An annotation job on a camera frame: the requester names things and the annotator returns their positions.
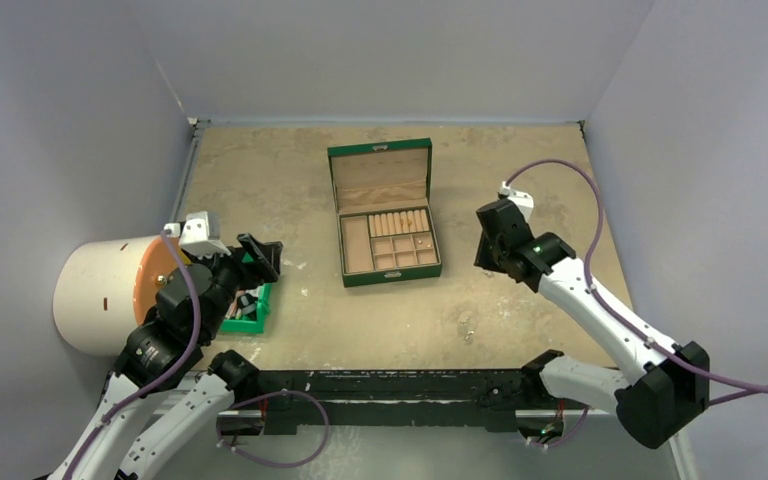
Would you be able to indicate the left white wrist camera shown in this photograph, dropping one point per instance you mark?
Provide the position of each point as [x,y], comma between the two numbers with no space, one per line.
[198,235]

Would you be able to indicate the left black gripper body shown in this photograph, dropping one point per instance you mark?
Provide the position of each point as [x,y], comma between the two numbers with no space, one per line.
[228,276]

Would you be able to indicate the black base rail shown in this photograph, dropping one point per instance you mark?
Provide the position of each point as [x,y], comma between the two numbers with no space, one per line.
[496,400]

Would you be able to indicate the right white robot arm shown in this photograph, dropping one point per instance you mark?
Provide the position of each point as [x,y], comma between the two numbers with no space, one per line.
[656,387]

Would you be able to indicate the white cylinder with orange lid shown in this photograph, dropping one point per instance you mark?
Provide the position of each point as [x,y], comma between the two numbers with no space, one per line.
[105,290]

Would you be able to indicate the green plastic bin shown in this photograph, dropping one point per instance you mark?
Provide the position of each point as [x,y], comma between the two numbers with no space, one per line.
[249,309]

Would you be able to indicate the green jewelry box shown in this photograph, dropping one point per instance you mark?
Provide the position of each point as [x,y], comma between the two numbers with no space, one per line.
[381,193]

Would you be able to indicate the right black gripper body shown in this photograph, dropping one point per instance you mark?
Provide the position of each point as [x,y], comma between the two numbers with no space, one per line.
[492,244]

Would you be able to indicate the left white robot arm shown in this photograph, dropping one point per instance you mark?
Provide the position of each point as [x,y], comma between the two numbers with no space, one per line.
[122,440]

